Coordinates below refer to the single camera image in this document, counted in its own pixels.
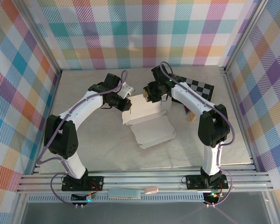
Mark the white paper box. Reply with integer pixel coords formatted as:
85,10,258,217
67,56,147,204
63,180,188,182
121,93,177,149

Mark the black white chessboard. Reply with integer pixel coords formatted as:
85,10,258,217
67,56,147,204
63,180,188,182
171,76,215,103

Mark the pink eraser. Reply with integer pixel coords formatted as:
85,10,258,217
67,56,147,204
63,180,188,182
144,185,159,194

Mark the flat light blue sponge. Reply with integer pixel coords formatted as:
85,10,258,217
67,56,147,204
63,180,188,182
108,188,142,201

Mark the circuit board with green light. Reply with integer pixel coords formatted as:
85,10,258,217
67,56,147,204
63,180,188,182
70,191,96,208
203,191,222,208

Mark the aluminium frame rail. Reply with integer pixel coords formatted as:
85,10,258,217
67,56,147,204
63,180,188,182
16,171,275,194

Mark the aluminium corner post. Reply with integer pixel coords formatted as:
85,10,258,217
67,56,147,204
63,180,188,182
20,0,63,77
223,0,266,73

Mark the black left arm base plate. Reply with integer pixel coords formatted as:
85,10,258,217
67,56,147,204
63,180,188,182
61,175,105,191

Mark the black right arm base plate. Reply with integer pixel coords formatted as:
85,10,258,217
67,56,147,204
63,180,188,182
186,174,229,190

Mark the perforated metal cable tray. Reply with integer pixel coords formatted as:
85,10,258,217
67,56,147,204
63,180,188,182
27,195,206,204

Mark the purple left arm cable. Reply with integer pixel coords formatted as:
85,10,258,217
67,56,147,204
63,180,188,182
36,70,129,207

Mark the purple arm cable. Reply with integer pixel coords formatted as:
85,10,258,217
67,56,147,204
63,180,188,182
36,70,129,207
160,61,236,207

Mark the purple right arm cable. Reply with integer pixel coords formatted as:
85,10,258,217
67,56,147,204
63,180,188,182
160,61,236,207

